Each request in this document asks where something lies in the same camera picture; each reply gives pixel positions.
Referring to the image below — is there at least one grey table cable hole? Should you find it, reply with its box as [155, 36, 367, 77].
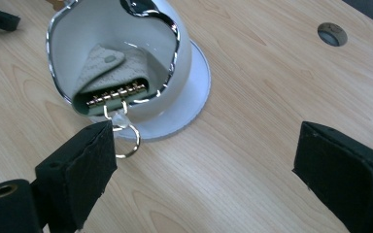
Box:
[317, 21, 349, 48]

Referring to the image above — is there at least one white quilted key case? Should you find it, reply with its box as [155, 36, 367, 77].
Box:
[71, 44, 151, 160]

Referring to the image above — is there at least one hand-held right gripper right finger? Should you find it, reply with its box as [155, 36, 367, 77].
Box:
[292, 120, 373, 233]

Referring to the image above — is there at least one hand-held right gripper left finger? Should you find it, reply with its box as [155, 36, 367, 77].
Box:
[34, 120, 119, 233]

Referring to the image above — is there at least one white bowl with silver rim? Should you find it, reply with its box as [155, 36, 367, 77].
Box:
[46, 0, 194, 124]

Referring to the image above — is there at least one white key stand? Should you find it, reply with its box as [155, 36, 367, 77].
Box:
[88, 40, 213, 141]

